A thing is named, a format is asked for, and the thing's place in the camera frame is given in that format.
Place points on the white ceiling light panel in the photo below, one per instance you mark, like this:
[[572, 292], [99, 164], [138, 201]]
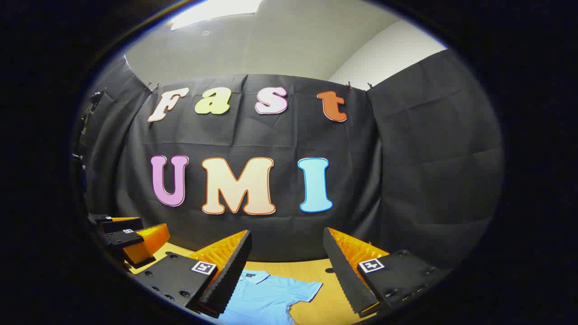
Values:
[[212, 11]]

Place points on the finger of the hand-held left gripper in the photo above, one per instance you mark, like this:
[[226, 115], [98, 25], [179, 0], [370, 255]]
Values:
[[117, 224], [123, 239]]

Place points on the black backdrop cloth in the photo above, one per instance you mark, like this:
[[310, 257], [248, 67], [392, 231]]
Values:
[[271, 135]]

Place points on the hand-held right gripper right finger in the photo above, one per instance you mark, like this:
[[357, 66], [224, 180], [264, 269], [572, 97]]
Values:
[[345, 275]]

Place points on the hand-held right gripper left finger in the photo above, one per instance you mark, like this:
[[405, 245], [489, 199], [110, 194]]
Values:
[[230, 275]]

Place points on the light blue T-shirt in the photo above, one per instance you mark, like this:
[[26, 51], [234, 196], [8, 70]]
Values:
[[266, 298]]

